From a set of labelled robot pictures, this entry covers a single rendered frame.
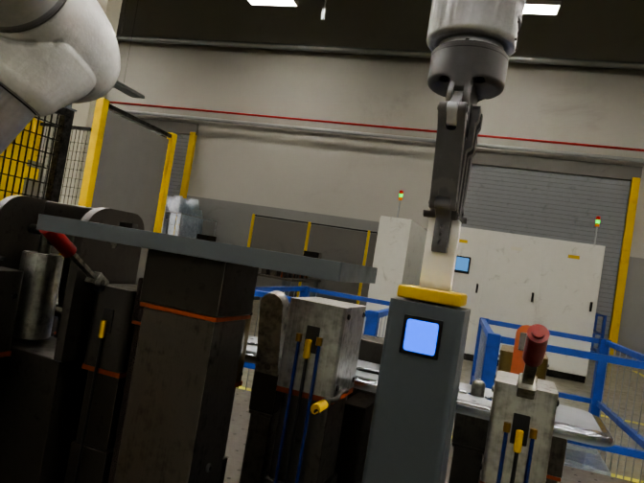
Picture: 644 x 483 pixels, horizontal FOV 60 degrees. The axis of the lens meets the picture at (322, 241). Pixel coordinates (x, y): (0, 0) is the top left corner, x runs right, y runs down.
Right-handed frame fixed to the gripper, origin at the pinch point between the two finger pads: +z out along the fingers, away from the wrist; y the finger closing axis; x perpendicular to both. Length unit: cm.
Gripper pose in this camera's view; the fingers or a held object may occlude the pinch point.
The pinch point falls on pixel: (440, 254)
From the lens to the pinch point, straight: 55.8
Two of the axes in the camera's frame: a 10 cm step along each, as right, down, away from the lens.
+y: 3.3, 0.8, 9.4
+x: -9.3, -1.3, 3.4
